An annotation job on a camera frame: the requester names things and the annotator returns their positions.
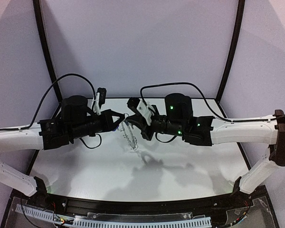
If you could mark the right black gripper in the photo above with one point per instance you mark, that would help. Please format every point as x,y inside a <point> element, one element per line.
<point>145,127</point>

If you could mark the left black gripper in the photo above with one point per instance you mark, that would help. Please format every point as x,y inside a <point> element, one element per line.
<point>103,121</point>

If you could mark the metal ring plate with keyrings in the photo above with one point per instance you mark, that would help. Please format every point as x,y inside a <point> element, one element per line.
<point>126,129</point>

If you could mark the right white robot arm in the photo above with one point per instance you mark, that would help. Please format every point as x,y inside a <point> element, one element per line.
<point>179,121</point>

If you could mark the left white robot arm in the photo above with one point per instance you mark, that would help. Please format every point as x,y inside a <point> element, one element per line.
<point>75,120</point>

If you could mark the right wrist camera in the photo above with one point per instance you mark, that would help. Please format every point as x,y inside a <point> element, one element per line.
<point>136,105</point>

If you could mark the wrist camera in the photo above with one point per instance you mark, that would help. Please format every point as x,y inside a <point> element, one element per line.
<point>136,105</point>
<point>101,95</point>

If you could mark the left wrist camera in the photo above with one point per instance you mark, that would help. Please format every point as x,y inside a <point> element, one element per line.
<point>101,95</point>

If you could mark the black front frame rail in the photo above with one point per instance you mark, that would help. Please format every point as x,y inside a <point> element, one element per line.
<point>78,206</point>

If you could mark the white slotted cable duct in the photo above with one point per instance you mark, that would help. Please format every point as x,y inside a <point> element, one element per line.
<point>98,220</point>

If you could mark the left black frame post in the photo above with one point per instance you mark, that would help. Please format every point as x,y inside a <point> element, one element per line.
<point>43,40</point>

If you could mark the black frame post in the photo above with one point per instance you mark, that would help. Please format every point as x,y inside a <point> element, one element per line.
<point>232,50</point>
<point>43,40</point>

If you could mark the right black frame post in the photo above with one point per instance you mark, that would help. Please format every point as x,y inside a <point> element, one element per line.
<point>232,50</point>

